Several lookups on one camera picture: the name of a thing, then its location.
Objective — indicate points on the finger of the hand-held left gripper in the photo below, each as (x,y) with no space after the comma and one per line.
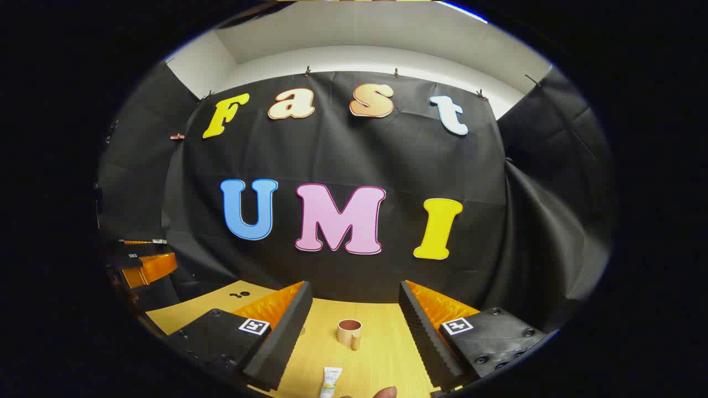
(152,268)
(138,242)

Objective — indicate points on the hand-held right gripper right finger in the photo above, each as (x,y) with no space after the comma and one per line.
(426,342)

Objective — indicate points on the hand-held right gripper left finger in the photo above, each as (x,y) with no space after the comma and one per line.
(276,342)

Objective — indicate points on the white toothpaste tube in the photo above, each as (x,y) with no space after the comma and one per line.
(331,381)

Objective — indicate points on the beige cup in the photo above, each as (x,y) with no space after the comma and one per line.
(348,334)

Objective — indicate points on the wooden desktop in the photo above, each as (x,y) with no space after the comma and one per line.
(381,342)

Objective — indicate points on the black backdrop cloth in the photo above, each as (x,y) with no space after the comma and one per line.
(332,149)

